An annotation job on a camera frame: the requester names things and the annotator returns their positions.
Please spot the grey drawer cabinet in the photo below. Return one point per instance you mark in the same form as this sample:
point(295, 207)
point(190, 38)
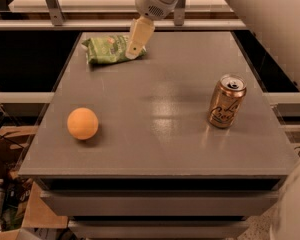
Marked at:
point(157, 168)

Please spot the metal railing frame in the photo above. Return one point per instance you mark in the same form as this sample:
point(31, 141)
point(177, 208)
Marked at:
point(112, 15)

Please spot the green jalapeno chip bag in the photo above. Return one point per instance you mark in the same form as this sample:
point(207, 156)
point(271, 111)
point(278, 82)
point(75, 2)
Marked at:
point(104, 50)

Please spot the gold soda can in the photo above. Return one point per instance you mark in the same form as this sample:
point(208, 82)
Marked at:
point(226, 100)

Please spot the brown cardboard box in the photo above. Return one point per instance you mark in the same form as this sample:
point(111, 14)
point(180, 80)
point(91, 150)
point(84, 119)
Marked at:
point(39, 222)

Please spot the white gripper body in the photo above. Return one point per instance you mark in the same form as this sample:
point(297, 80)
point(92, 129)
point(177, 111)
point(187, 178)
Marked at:
point(152, 2)

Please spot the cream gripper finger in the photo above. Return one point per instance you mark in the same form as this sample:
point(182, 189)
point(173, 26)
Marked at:
point(141, 31)

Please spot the orange fruit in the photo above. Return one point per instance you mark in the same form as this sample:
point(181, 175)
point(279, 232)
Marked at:
point(82, 123)

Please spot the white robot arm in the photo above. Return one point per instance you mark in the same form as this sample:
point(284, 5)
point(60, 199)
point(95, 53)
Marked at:
point(277, 25)

